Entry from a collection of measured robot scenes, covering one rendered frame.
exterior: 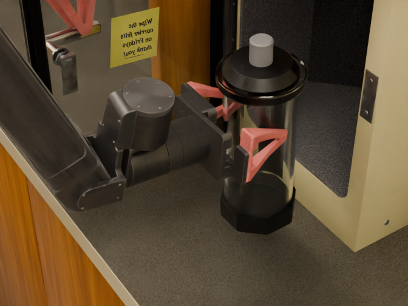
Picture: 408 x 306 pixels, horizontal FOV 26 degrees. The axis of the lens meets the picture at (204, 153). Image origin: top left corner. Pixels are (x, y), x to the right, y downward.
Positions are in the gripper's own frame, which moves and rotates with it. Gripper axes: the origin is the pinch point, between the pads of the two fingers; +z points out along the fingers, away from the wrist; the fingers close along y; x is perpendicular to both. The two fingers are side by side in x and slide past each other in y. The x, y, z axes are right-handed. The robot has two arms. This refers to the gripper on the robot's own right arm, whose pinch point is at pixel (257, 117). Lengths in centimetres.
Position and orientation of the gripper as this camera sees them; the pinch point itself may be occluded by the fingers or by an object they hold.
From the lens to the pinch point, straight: 109.4
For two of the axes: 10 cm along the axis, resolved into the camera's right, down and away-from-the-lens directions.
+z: 8.3, -2.9, 4.8
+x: -0.7, 8.0, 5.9
